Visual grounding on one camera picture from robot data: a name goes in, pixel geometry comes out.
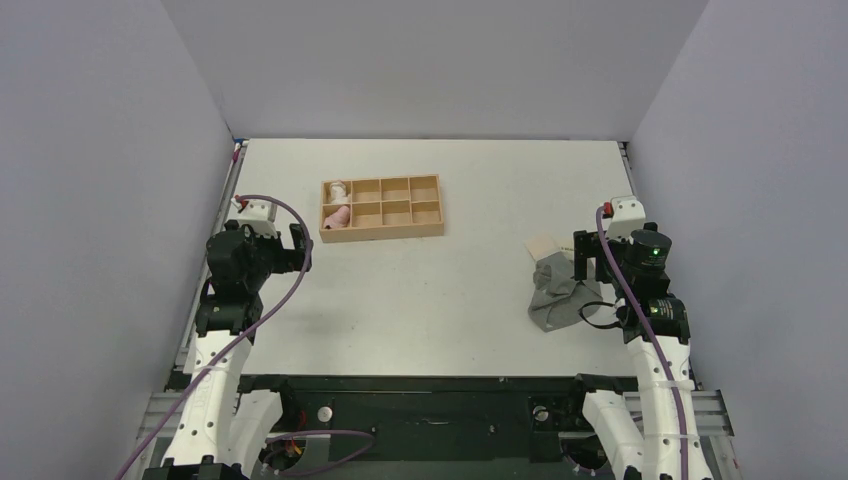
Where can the pink rolled underwear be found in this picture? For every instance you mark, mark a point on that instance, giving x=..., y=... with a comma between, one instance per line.
x=337, y=218

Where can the grey beige underwear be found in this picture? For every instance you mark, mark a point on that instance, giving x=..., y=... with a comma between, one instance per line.
x=557, y=295

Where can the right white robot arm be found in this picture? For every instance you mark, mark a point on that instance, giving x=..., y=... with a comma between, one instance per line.
x=665, y=442

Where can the wooden compartment tray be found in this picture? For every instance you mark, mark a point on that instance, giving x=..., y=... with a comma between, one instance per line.
x=388, y=208

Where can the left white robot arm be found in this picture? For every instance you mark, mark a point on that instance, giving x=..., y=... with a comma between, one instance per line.
x=215, y=436

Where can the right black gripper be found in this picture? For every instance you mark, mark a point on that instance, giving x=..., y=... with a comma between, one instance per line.
x=589, y=252

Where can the white rolled underwear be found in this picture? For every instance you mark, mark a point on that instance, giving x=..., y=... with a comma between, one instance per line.
x=337, y=193

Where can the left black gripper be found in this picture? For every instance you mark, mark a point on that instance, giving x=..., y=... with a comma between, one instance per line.
x=288, y=259

